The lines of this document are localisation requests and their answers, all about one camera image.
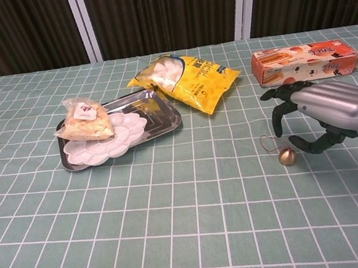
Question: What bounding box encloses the clear snack bag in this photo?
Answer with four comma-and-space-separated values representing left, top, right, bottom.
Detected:
49, 92, 116, 147

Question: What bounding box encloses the yellow marshmallow bag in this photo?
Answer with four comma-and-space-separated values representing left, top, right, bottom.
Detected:
123, 44, 247, 127

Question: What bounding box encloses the white partition post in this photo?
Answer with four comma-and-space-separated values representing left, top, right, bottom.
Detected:
229, 0, 266, 42
65, 0, 104, 65

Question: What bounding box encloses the small gold bell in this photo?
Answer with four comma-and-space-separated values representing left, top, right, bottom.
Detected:
259, 131, 298, 170

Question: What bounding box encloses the white flower-shaped palette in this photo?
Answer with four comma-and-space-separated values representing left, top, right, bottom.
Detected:
59, 108, 153, 170

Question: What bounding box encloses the black and silver right hand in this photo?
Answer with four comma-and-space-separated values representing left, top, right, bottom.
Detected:
258, 72, 358, 163

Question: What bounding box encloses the orange cake box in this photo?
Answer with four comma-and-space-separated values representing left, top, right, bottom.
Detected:
248, 36, 358, 90

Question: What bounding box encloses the stainless steel tray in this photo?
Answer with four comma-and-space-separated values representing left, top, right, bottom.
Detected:
52, 85, 188, 174

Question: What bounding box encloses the green checked tablecloth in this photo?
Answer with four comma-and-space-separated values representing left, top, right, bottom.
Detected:
0, 22, 358, 268

